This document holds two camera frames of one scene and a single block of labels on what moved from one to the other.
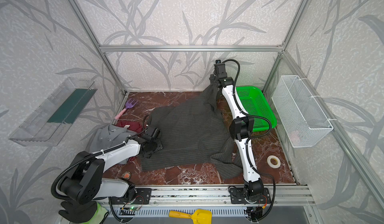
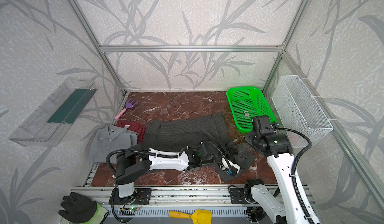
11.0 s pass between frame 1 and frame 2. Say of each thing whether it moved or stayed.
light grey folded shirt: stayed
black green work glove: stayed
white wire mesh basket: stayed
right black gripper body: moved
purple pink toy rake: stayed
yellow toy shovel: stayed
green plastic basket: stayed
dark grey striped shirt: moved
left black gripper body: moved
